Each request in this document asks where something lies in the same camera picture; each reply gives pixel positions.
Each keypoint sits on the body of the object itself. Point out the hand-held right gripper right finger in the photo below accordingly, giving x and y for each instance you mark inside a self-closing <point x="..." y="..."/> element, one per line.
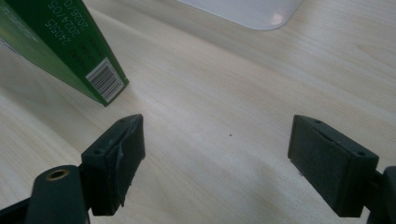
<point x="330" y="168"/>

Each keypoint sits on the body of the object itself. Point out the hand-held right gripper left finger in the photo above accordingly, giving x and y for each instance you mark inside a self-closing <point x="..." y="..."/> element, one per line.
<point x="113" y="168"/>

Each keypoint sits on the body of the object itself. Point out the green cardboard box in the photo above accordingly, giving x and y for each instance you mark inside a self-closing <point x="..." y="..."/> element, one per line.
<point x="62" y="40"/>

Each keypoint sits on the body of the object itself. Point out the white plastic container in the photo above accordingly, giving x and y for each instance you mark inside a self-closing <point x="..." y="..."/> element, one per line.
<point x="249" y="12"/>

